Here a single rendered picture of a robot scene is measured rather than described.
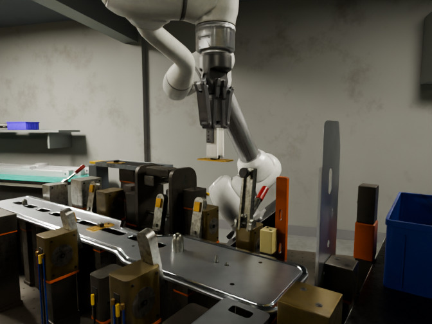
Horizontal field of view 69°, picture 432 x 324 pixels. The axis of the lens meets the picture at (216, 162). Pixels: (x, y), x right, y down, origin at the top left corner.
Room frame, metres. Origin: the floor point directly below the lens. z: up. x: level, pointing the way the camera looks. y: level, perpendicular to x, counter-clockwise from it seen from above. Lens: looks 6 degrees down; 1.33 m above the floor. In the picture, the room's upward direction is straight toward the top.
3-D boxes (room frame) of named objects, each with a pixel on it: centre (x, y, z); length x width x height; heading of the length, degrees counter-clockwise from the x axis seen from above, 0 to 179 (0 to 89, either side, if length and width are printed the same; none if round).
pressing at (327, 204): (0.58, -0.21, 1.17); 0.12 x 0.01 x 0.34; 145
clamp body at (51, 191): (1.49, 0.76, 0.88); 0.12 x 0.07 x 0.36; 145
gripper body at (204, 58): (0.74, 0.00, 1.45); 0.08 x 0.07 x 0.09; 145
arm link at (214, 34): (0.74, 0.00, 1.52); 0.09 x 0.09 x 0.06
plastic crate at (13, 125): (4.50, 2.75, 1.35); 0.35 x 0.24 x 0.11; 74
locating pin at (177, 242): (0.81, 0.10, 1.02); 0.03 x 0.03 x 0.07
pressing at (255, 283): (1.01, 0.40, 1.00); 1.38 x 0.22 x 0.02; 55
